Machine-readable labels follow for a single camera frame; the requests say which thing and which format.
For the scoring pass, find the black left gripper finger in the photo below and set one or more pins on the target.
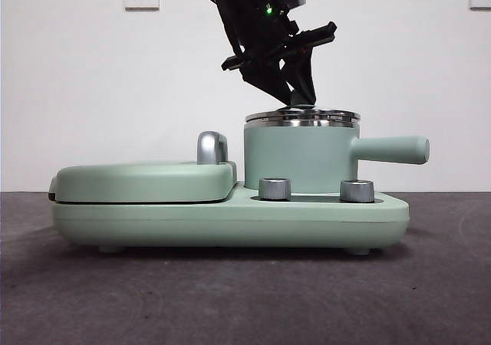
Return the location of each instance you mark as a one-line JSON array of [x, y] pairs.
[[303, 76], [268, 78]]

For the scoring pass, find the mint green hinged griddle cover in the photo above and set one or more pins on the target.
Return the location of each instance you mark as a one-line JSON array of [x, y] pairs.
[[134, 180]]

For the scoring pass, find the silver control knob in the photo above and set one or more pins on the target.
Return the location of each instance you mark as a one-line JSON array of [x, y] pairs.
[[274, 188], [356, 191]]

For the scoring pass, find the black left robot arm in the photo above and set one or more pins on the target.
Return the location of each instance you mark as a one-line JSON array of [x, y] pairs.
[[238, 7]]

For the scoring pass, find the mint green cooker base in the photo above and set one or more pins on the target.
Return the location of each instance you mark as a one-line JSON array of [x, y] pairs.
[[192, 222]]

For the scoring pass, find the glass lid with green knob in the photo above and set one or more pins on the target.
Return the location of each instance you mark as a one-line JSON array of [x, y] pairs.
[[268, 115]]

